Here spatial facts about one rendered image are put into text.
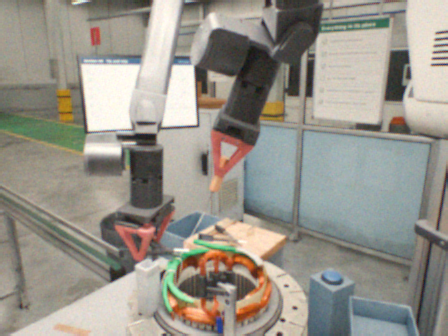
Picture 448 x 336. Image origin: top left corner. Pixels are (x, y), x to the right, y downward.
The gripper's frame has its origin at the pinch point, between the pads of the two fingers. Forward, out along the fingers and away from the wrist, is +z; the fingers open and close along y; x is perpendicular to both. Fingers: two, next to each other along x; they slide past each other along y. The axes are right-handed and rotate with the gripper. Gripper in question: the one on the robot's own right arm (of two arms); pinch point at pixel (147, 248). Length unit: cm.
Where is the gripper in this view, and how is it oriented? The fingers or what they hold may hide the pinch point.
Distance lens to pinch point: 67.1
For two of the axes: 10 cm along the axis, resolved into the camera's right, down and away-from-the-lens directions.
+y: -3.0, 2.5, -9.2
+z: -0.6, 9.6, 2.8
